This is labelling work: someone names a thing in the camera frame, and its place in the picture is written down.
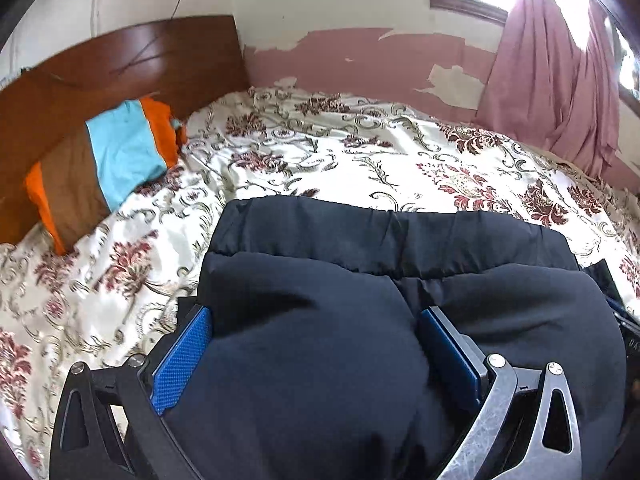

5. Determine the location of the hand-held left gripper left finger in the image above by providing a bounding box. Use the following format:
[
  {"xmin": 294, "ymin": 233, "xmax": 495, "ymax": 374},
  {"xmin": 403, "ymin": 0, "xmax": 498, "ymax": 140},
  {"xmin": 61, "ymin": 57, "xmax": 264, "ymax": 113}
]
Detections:
[{"xmin": 49, "ymin": 305, "xmax": 214, "ymax": 480}]

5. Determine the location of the wooden headboard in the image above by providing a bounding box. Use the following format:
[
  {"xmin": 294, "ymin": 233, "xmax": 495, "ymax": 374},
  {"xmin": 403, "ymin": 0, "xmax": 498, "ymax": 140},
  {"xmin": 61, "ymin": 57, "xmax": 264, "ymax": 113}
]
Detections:
[{"xmin": 0, "ymin": 15, "xmax": 251, "ymax": 246}]

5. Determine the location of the black padded jacket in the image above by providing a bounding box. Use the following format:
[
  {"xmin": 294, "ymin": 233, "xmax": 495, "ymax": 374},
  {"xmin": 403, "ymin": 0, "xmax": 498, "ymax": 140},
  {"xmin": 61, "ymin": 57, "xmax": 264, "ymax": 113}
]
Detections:
[{"xmin": 160, "ymin": 196, "xmax": 628, "ymax": 480}]

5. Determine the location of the orange brown blue pillow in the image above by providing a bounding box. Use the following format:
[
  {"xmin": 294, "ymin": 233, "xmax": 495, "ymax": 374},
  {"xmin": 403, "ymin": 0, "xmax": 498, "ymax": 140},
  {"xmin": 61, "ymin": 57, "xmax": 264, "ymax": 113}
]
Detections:
[{"xmin": 25, "ymin": 97, "xmax": 188, "ymax": 257}]

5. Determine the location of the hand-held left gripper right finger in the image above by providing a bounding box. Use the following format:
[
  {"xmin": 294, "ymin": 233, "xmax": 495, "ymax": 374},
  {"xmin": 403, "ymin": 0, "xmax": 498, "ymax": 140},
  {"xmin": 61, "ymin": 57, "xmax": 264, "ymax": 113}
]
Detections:
[{"xmin": 419, "ymin": 307, "xmax": 584, "ymax": 480}]

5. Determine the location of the pink curtain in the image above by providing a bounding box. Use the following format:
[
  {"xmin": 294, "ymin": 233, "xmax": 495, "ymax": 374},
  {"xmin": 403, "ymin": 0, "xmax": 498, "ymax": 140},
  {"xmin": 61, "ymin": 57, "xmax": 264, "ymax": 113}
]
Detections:
[{"xmin": 474, "ymin": 0, "xmax": 632, "ymax": 181}]

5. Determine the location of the floral bed sheet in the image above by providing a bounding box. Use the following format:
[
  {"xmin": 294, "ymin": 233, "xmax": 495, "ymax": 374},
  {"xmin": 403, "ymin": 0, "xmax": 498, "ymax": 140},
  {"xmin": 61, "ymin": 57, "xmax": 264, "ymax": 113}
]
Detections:
[{"xmin": 0, "ymin": 86, "xmax": 640, "ymax": 466}]

